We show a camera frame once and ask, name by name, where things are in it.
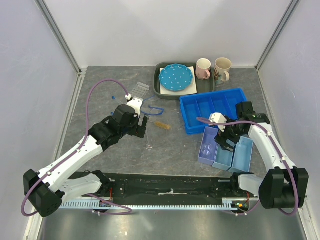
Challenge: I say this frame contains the white square plate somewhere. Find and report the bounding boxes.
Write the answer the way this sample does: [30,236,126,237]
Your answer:
[159,66,197,96]

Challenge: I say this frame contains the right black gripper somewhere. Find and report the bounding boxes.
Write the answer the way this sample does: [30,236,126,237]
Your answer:
[213,114,246,152]

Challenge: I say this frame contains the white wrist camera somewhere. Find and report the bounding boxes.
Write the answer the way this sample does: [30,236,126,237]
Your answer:
[209,112,227,126]
[124,93,143,118]

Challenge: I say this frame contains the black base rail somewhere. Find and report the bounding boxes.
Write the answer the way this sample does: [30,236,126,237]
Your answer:
[82,171,261,206]

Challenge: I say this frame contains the brown test tube brush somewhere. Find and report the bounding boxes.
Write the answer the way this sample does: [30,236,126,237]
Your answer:
[149,120,171,130]

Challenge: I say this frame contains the purple plastic box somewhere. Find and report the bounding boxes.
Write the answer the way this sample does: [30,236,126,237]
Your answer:
[198,126,219,166]

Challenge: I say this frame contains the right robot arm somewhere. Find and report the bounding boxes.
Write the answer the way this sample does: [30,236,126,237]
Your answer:
[209,101,309,214]

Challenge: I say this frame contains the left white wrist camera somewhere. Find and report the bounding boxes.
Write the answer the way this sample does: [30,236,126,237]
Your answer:
[124,93,143,118]

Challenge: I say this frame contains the cream floral mug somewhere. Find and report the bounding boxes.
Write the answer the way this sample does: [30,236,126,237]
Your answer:
[214,57,232,84]

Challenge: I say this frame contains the blue divided bin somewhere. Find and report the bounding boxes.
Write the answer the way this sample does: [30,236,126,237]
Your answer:
[179,88,247,135]

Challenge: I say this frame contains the light blue box right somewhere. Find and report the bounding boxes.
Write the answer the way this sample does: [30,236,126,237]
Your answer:
[228,136,254,173]

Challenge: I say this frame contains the blue-capped test tube far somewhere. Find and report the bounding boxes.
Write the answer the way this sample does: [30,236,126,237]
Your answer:
[111,96,124,105]

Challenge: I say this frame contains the light blue box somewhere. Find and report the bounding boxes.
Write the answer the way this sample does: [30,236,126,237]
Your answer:
[212,144,234,172]
[228,136,254,173]

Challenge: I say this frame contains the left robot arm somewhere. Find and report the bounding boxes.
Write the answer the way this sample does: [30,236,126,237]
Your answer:
[23,98,148,217]

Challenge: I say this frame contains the clear test tube rack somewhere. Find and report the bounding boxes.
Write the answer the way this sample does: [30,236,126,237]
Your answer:
[130,82,150,100]

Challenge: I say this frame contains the blue polka dot plate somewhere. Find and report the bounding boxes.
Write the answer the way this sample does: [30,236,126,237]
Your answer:
[158,63,194,92]

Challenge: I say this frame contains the blue safety goggles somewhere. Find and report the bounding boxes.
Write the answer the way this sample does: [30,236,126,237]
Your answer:
[141,95,165,116]

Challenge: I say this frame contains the light blue box middle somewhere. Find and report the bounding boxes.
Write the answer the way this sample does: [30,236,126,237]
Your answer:
[212,144,234,172]

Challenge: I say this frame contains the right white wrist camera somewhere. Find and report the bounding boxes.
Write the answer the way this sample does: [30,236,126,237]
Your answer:
[209,112,227,126]

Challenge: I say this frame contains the clear glass beaker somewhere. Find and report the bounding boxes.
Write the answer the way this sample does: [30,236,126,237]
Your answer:
[200,143,216,156]

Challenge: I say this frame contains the pink mug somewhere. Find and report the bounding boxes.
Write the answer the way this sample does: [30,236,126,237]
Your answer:
[195,58,212,80]

